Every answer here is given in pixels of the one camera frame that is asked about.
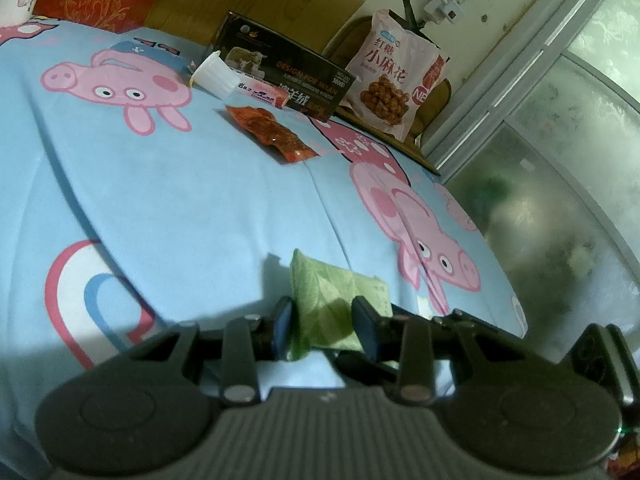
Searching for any white power strip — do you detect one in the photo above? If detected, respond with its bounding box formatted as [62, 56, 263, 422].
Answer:
[424, 0, 463, 26]

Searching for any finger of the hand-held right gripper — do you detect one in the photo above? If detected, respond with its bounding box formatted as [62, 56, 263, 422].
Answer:
[570, 324, 640, 411]

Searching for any wooden chair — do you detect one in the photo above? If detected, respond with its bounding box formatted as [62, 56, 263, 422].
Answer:
[320, 15, 453, 177]

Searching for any pale green leaf-print packet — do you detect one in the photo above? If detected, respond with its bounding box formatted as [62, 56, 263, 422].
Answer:
[289, 249, 393, 361]

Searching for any small pink and white box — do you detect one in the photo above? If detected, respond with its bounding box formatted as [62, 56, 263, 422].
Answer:
[235, 77, 291, 109]

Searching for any pig printed blue bed sheet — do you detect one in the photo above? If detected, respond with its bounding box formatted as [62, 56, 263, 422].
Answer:
[0, 15, 528, 480]

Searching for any white enamel mug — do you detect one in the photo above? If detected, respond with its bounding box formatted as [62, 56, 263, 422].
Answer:
[0, 0, 46, 26]

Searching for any frosted glass sliding door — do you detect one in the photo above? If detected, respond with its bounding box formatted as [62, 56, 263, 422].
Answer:
[420, 0, 640, 356]

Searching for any black cardboard box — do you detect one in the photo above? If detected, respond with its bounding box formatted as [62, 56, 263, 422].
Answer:
[209, 11, 351, 123]

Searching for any pink snack bag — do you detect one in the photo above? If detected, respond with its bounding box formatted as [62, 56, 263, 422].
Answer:
[339, 8, 446, 143]

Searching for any red snack packet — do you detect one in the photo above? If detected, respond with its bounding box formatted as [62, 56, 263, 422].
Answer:
[223, 105, 319, 165]

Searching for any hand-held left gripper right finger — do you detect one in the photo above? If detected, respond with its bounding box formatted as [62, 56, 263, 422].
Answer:
[350, 296, 556, 407]

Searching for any black tape strip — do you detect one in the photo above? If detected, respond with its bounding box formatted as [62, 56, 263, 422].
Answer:
[397, 0, 426, 36]

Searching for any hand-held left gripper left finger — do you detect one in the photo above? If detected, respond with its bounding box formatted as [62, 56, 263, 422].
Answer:
[120, 296, 296, 407]

